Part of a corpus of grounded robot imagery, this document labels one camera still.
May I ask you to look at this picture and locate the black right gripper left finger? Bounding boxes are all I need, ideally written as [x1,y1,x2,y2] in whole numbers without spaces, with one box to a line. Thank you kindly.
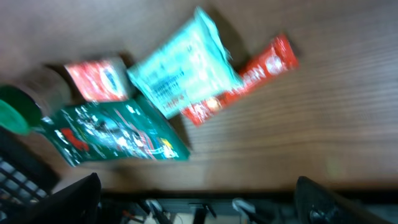
[6,173,101,224]

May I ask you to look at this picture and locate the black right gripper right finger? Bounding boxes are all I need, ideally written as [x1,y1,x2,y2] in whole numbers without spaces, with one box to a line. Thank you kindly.
[294,176,388,224]

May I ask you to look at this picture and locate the green snack bag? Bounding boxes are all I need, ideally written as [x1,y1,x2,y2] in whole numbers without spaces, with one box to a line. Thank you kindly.
[35,95,190,167]

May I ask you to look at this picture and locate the green lid peanut butter jar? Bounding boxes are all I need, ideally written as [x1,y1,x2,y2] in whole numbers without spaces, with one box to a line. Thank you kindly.
[1,67,72,135]

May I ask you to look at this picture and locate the orange tissue pack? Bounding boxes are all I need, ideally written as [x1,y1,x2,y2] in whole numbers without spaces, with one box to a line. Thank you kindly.
[64,57,136,102]

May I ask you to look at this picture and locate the red candy bar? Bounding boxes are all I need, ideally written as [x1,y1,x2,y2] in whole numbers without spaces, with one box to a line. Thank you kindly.
[181,34,299,126]

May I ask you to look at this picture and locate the teal wet wipes pack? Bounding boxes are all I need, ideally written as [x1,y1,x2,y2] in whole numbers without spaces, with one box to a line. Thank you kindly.
[127,7,242,119]

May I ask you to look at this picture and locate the grey plastic shopping basket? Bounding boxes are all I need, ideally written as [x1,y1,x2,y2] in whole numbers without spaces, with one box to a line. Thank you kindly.
[1,128,60,223]

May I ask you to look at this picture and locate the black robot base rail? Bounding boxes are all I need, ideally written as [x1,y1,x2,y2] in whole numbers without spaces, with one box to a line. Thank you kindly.
[96,189,398,224]

